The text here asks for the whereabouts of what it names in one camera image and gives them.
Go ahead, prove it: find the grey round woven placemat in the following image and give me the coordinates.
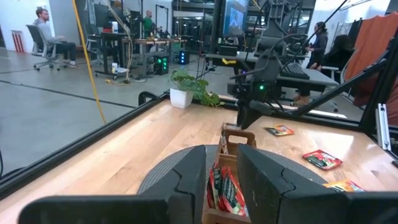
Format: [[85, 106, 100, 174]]
[[136, 144, 327, 195]]

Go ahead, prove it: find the red strawberry tea packet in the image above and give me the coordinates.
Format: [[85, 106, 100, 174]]
[[216, 166, 229, 212], [222, 174, 249, 218], [206, 167, 218, 209], [302, 149, 344, 170]]

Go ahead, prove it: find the silver aluminium bracket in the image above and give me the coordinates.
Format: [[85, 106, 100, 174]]
[[374, 102, 392, 152]]

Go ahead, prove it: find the orange fabric panel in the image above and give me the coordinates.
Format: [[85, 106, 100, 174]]
[[343, 12, 398, 108]]

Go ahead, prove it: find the grey desk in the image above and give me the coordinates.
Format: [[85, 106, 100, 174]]
[[205, 51, 340, 113]]

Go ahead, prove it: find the green plant in white pot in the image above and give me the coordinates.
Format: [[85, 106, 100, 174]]
[[169, 68, 225, 110]]

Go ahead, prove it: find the yellow hanging cable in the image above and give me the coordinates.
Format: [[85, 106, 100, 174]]
[[72, 0, 108, 124]]

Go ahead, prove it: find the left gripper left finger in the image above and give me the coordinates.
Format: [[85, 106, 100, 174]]
[[139, 145, 207, 224]]

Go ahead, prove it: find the beige vanilla tea packet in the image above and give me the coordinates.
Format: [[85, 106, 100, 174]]
[[220, 132, 228, 156]]

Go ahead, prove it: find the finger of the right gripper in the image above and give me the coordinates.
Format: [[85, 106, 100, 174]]
[[236, 104, 250, 129], [248, 100, 276, 127]]

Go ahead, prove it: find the wooden three-compartment tea box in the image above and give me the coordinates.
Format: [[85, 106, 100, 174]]
[[201, 123, 257, 224]]

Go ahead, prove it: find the orange tea packet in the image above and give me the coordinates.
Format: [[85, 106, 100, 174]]
[[322, 179, 365, 193], [264, 124, 295, 137]]

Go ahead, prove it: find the black computer tower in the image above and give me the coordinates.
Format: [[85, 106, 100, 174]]
[[178, 49, 191, 65], [154, 55, 170, 76]]

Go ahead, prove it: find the red white striped barrier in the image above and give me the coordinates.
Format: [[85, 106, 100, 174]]
[[11, 29, 25, 54]]

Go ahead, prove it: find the large display screen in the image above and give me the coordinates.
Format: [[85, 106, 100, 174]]
[[221, 0, 249, 38]]

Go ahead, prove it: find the grey office chair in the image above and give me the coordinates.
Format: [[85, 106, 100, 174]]
[[25, 24, 68, 72]]

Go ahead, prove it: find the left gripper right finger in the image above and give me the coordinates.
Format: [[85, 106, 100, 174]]
[[238, 144, 349, 224]]

